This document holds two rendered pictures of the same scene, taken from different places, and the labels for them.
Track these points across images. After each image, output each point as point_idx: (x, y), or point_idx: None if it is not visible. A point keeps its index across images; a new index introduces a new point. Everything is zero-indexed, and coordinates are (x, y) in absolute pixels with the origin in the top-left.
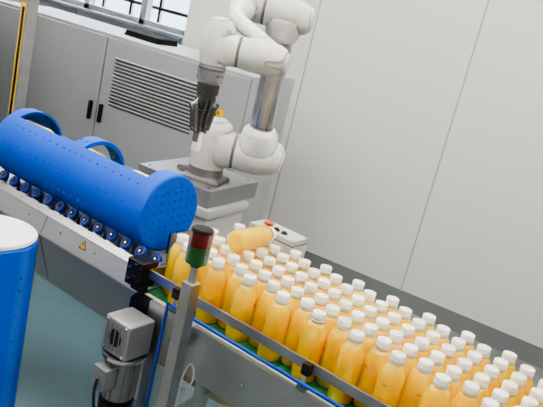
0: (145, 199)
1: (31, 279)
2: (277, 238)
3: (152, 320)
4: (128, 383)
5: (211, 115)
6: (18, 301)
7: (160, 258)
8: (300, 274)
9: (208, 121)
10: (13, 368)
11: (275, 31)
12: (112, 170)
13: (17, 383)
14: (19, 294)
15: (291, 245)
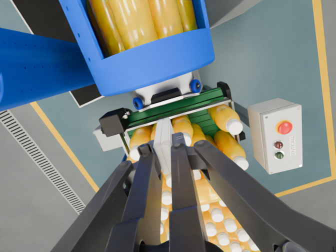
0: (101, 95)
1: (29, 94)
2: (265, 154)
3: (122, 145)
4: None
5: (235, 214)
6: (32, 101)
7: (139, 109)
8: (208, 234)
9: (214, 183)
10: (68, 89)
11: None
12: None
13: (81, 79)
14: (28, 102)
15: (266, 170)
